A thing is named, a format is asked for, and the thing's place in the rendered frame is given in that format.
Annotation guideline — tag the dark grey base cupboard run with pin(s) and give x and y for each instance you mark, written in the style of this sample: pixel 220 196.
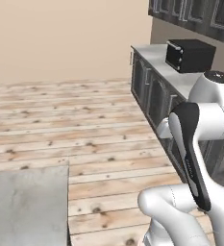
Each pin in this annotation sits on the dark grey base cupboard run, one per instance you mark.
pixel 155 96

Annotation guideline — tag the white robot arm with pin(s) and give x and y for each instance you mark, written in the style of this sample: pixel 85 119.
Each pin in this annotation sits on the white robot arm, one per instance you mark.
pixel 212 205

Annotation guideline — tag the black toaster oven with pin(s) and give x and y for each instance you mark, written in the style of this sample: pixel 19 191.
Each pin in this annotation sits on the black toaster oven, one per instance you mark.
pixel 195 54

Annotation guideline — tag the dark grey wall cupboard run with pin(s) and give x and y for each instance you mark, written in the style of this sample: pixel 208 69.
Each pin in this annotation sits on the dark grey wall cupboard run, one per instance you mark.
pixel 209 16

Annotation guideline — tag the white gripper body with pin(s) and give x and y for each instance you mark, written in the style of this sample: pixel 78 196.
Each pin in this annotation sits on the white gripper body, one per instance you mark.
pixel 163 128

